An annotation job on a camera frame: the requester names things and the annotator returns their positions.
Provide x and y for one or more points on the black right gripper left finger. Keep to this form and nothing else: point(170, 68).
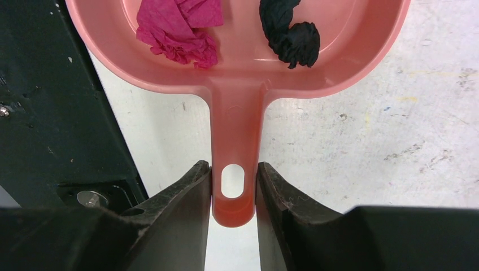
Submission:
point(166, 232)

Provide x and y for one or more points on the pink plastic dustpan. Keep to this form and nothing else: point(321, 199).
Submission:
point(355, 37)

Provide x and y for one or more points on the magenta paper scrap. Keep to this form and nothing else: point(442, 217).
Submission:
point(176, 29)

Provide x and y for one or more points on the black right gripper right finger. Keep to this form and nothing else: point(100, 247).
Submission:
point(298, 233)

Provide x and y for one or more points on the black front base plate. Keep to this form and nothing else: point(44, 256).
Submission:
point(59, 136)

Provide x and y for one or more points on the black paper scrap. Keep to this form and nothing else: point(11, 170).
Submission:
point(297, 44)

